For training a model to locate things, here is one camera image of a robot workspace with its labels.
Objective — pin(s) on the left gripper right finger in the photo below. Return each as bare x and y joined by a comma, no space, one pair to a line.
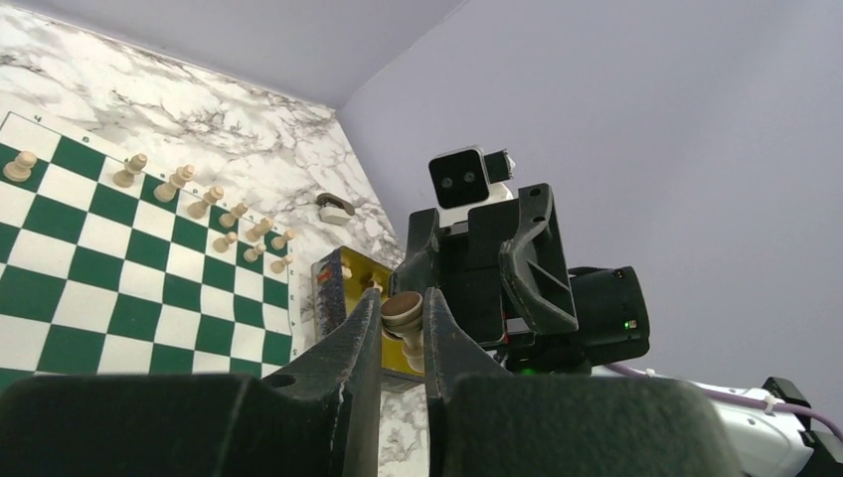
485,421

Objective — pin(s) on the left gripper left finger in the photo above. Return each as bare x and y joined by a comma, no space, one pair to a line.
317,416

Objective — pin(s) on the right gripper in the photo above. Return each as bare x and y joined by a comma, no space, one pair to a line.
502,271

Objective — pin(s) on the light pawn chess piece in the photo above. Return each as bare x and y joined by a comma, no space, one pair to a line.
280,265

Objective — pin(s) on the light bishop chess piece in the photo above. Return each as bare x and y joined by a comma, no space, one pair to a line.
200,208

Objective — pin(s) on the light king chess piece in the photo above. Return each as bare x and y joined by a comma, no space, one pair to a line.
167,191

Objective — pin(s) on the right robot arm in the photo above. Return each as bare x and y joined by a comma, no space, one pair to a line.
740,282

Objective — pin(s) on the green white chess board mat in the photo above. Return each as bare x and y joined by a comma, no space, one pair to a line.
101,279

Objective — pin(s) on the beige stapler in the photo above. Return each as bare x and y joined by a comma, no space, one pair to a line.
334,210

